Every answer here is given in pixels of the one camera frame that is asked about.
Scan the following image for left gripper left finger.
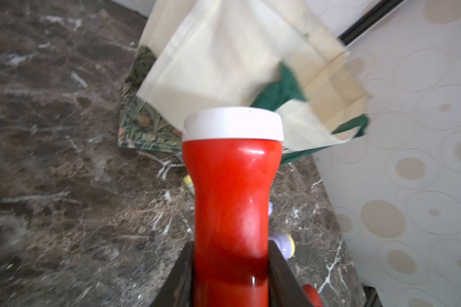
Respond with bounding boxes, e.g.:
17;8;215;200
150;241;195;307

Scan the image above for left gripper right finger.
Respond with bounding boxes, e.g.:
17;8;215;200
268;240;313;307

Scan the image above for red flashlight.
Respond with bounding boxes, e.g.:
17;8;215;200
183;107;284;306
302;284;323;307

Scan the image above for cream green tote bag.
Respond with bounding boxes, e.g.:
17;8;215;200
117;1;370;163

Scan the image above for pale green flashlight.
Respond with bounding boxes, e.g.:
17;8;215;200
183;175;195;195

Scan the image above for purple flashlight yellow head sideways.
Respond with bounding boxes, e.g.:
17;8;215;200
268;232;296;260

